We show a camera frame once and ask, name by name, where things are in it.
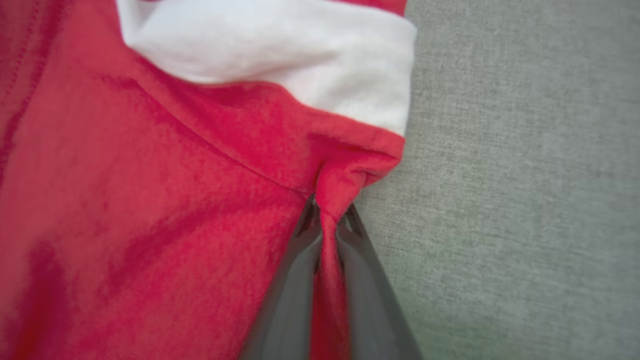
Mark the red shorts white trim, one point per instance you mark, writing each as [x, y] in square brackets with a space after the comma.
[150, 200]

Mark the grey fabric sofa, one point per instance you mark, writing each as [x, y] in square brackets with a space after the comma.
[525, 175]

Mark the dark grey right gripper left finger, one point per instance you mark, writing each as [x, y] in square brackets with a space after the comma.
[290, 310]

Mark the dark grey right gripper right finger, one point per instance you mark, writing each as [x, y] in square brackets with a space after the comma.
[375, 315]

